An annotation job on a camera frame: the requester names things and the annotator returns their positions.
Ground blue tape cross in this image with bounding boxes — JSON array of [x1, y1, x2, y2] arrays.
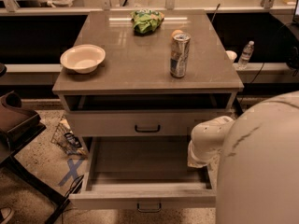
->
[[59, 159, 83, 187]]

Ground shoe at corner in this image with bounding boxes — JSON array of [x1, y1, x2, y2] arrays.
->
[[0, 207, 14, 224]]

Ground wire basket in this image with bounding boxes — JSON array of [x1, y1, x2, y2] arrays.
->
[[51, 119, 85, 157]]

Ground orange fruit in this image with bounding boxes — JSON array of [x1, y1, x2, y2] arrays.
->
[[171, 30, 183, 37]]

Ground green chip bag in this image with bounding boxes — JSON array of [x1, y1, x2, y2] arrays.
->
[[131, 9, 164, 35]]

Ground silver blue drink can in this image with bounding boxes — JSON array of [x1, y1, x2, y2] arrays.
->
[[170, 32, 191, 78]]

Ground white bowl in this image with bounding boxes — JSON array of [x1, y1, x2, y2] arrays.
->
[[59, 44, 107, 75]]

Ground white paper cup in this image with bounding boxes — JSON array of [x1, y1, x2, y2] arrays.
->
[[226, 50, 237, 63]]

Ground grey drawer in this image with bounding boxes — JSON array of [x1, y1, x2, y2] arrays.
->
[[65, 111, 232, 137], [70, 136, 216, 213]]

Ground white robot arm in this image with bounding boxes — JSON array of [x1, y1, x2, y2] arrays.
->
[[188, 91, 299, 224]]

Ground black floor cable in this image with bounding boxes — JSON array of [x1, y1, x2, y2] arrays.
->
[[60, 175, 85, 224]]

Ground clear plastic water bottle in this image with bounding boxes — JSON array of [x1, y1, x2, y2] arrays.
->
[[237, 41, 254, 70]]

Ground dark chair left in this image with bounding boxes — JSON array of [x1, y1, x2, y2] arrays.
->
[[0, 91, 83, 224]]

